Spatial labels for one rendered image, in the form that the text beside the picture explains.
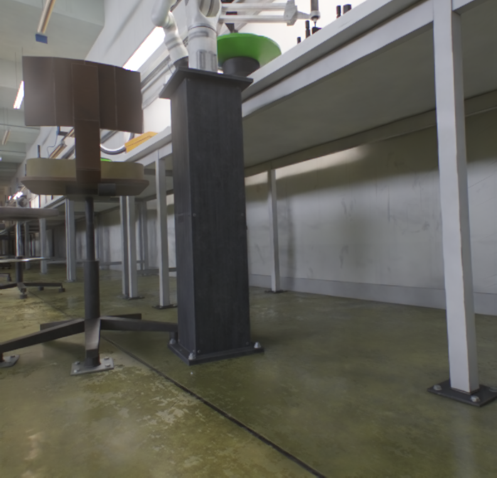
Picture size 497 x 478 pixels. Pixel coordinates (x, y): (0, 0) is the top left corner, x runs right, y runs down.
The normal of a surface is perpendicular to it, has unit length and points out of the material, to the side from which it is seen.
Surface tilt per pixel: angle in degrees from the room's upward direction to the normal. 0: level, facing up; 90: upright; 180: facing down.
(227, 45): 157
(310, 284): 90
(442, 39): 90
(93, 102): 93
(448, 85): 90
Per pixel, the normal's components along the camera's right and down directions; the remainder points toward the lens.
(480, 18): 0.04, 1.00
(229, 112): 0.45, -0.04
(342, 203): -0.81, 0.02
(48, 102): 0.10, -0.03
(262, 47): 0.29, 0.90
